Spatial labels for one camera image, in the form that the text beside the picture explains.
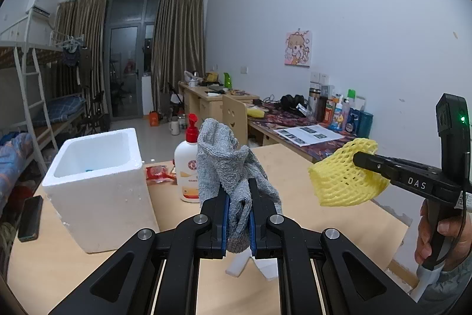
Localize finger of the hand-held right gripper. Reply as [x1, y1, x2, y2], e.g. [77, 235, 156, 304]
[352, 151, 401, 186]

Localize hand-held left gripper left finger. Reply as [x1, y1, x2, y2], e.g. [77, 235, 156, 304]
[48, 186, 228, 315]

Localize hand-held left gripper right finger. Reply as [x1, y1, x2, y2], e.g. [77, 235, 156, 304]
[248, 178, 421, 315]

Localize yellow foam net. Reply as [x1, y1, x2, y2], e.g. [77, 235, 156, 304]
[308, 138, 389, 207]

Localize grey knit glove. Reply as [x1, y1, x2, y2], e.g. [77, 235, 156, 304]
[196, 117, 283, 253]

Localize white foam box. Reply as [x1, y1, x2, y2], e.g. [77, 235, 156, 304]
[42, 128, 160, 254]

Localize person's right forearm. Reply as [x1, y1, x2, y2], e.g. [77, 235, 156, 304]
[420, 256, 472, 305]

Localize person's right hand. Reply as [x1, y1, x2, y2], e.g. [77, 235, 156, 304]
[415, 200, 472, 268]

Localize teal bottle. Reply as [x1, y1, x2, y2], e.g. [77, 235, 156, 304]
[358, 111, 374, 138]

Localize blue bottle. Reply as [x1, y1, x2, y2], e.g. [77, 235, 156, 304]
[348, 108, 362, 133]

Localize white cartoon print bottle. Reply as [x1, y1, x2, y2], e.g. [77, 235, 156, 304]
[332, 98, 345, 131]

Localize white lotion pump bottle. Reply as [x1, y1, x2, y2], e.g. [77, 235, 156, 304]
[174, 113, 201, 204]

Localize clear bottle with green cap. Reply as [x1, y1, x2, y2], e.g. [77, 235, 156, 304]
[341, 89, 357, 131]

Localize printed paper sheet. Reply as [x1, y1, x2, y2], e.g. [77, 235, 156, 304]
[273, 124, 343, 147]

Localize dark thermos bottle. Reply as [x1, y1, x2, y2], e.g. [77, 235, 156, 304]
[317, 96, 329, 123]

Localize small red packet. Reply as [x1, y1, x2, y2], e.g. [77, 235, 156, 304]
[145, 165, 177, 184]

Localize desk with patterned cover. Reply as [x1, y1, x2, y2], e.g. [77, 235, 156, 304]
[247, 105, 369, 162]

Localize wooden chair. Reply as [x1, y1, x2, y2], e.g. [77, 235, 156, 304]
[222, 95, 248, 148]

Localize light wooden desk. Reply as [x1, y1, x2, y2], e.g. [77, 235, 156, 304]
[178, 81, 259, 138]

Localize black folding cart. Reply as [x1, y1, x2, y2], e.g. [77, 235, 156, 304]
[162, 82, 185, 120]

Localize black folding chair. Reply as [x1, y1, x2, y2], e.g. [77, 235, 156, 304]
[86, 90, 111, 133]

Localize brown curtain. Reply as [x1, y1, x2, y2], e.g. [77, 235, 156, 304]
[55, 0, 107, 116]
[151, 0, 205, 112]

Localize black smartphone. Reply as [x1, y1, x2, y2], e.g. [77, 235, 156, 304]
[18, 195, 44, 242]

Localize glass balcony door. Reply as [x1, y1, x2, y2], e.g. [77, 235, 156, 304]
[105, 0, 159, 118]

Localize blue checkered mattress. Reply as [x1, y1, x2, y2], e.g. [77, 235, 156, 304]
[31, 96, 87, 125]

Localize blue floral quilt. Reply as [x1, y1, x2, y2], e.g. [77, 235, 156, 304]
[0, 132, 35, 205]

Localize white bed ladder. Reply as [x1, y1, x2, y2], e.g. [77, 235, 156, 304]
[14, 47, 59, 172]

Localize dark hanging clothes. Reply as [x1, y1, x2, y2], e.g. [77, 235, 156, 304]
[61, 36, 91, 87]

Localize white metal bunk bed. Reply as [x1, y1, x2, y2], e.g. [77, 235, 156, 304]
[0, 9, 107, 190]

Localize white air conditioner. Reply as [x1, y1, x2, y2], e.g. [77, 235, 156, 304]
[26, 0, 51, 17]

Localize cartoon wall poster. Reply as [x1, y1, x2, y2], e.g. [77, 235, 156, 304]
[284, 30, 313, 68]

